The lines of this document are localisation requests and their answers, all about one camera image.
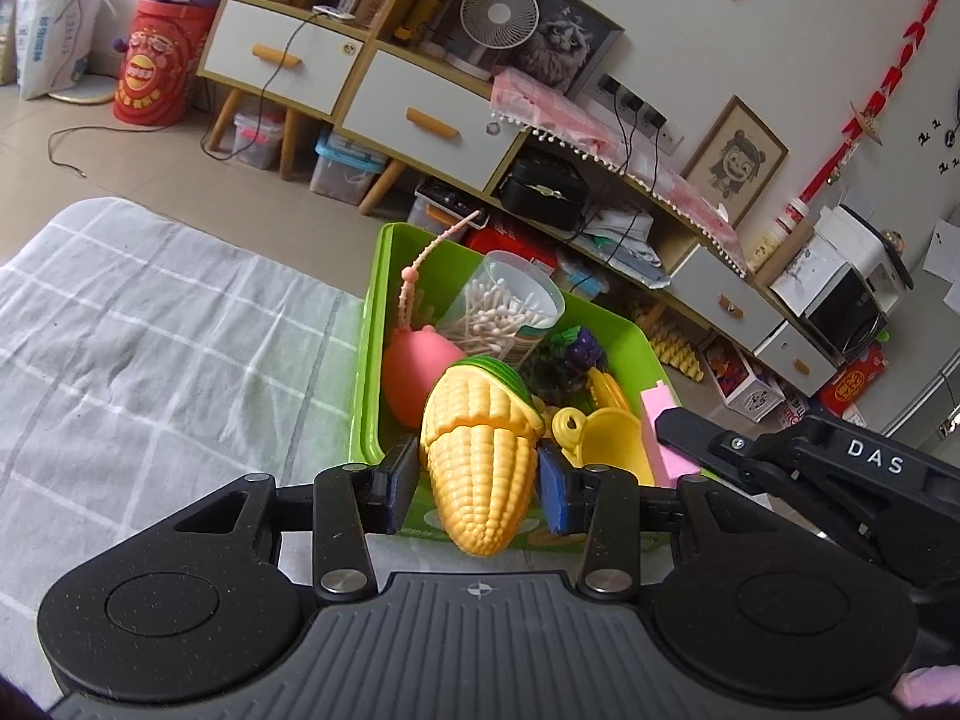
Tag white printed bag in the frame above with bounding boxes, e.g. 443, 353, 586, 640
15, 0, 102, 102

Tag grey checked blanket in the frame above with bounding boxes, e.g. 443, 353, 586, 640
0, 196, 676, 691

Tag wooden cabinet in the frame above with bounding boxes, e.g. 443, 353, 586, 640
196, 0, 841, 398

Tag framed cat picture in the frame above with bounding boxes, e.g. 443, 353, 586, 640
517, 0, 626, 95

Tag black microwave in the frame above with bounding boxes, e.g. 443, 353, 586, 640
802, 266, 890, 361

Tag white toy carton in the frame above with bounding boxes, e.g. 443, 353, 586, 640
705, 341, 787, 422

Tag red cardboard box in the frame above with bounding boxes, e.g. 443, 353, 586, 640
461, 221, 560, 271

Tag tall snack tube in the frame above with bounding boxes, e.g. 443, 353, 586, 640
746, 195, 811, 275

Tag red printed bucket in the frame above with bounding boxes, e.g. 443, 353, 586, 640
112, 0, 215, 128

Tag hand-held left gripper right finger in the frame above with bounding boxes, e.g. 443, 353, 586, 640
536, 441, 807, 605

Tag yellow egg trays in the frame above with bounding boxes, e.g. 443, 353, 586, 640
630, 300, 706, 383

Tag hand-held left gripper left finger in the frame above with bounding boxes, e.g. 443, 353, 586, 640
184, 435, 421, 605

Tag green plastic box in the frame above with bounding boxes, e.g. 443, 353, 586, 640
349, 221, 702, 552

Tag white printer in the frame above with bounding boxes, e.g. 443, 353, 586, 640
814, 204, 916, 290

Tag black case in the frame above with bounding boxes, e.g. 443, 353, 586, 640
499, 146, 586, 230

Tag pink fringed cloth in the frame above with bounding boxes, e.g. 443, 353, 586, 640
491, 66, 751, 275

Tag clear storage box white lid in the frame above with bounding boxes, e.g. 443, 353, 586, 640
409, 178, 488, 237

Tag yellow toy cup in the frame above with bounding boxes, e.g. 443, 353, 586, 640
553, 367, 657, 487

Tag clear storage box colourful contents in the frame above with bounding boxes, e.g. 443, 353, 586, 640
559, 251, 610, 297

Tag purple toy grapes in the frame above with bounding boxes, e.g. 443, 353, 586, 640
540, 324, 607, 380

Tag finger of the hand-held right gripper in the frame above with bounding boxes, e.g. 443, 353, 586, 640
655, 406, 826, 533

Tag pink rubber toy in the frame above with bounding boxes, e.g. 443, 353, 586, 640
386, 210, 481, 432

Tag blue and white carton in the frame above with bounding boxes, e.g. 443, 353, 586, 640
780, 394, 826, 428

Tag pink block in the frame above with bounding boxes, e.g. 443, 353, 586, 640
640, 382, 702, 487

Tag clear storage box blue lid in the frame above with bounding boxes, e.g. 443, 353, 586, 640
310, 127, 387, 205

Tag white drawer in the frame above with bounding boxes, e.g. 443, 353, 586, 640
670, 246, 788, 346
337, 41, 526, 192
754, 321, 837, 395
199, 0, 365, 121

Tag clear cotton swab jar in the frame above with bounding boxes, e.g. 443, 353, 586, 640
435, 250, 567, 372

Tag red gift box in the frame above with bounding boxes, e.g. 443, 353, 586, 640
817, 349, 886, 421

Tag framed cartoon picture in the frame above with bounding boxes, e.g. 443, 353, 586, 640
681, 96, 788, 230

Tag wall power sockets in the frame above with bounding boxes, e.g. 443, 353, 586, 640
596, 73, 687, 155

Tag yellow toy corn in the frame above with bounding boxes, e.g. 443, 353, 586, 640
420, 356, 546, 557

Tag clear storage box pink lid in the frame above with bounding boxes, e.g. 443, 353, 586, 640
231, 111, 287, 170

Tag white desk fan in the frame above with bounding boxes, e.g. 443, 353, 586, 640
442, 0, 541, 80

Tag white paper sheet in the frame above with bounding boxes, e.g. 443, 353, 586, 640
772, 259, 841, 316

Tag folded white clothes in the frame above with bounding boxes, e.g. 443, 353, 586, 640
574, 210, 672, 290

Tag red hanging wall decoration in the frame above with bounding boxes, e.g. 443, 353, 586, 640
799, 0, 946, 200

